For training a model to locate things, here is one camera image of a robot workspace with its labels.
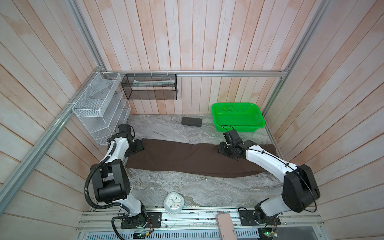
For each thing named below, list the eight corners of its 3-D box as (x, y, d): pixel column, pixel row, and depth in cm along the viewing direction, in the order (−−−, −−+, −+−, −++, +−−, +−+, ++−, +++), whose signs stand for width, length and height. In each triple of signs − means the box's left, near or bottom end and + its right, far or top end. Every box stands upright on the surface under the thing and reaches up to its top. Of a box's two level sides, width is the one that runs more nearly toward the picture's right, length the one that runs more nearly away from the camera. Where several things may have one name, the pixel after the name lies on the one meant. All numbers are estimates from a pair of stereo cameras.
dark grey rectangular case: (180, 124, 117) (180, 122, 115) (182, 118, 121) (182, 116, 120) (201, 127, 115) (201, 125, 114) (202, 120, 120) (202, 118, 118)
